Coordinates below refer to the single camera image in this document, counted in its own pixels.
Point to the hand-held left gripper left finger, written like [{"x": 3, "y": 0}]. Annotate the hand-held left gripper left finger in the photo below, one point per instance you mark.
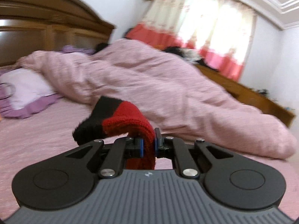
[{"x": 139, "y": 148}]

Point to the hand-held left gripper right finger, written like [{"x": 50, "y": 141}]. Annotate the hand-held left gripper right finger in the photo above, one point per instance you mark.
[{"x": 157, "y": 148}]

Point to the red knit cardigan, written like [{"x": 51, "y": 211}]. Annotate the red knit cardigan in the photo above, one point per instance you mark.
[{"x": 126, "y": 119}]

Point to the pile of dark clothes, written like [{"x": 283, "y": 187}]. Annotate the pile of dark clothes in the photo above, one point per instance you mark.
[{"x": 177, "y": 51}]

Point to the pink duvet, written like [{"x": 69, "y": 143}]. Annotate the pink duvet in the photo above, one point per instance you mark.
[{"x": 163, "y": 81}]

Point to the pink floral bed sheet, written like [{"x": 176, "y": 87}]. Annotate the pink floral bed sheet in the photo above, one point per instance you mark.
[{"x": 46, "y": 130}]

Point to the dark cloth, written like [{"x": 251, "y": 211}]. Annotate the dark cloth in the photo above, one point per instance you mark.
[{"x": 101, "y": 46}]

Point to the wooden low cabinet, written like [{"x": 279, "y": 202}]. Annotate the wooden low cabinet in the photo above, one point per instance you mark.
[{"x": 257, "y": 100}]

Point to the purple ruffled pillow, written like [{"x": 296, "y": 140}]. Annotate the purple ruffled pillow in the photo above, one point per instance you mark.
[
  {"x": 74, "y": 50},
  {"x": 25, "y": 86}
]

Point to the white and pink curtain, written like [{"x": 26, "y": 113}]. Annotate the white and pink curtain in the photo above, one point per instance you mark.
[{"x": 198, "y": 16}]

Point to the wooden headboard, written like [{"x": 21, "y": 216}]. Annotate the wooden headboard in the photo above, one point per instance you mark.
[{"x": 58, "y": 11}]

